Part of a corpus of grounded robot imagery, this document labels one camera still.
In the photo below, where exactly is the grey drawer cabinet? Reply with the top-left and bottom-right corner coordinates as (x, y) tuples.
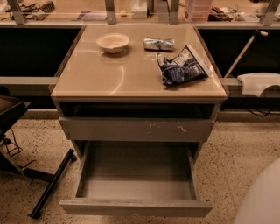
(51, 23), (227, 157)

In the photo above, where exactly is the silver crushed can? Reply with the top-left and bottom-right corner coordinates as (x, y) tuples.
(143, 38), (175, 52)

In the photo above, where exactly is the white paper bowl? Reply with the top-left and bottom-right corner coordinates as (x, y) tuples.
(96, 33), (130, 53)

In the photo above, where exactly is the black chair base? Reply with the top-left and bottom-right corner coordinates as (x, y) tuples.
(0, 94), (78, 220)

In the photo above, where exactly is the pink plastic storage box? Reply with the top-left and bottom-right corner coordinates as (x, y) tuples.
(185, 0), (213, 22)

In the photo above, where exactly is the white stick black tip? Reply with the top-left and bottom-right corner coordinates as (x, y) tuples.
(224, 30), (269, 78)

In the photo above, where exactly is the blue crumpled chip bag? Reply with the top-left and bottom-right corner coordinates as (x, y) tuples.
(156, 45), (212, 86)

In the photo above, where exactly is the open grey lower drawer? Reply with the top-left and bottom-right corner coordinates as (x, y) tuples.
(59, 142), (212, 217)

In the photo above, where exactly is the grey upper drawer front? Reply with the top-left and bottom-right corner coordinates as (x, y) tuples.
(59, 117), (214, 142)

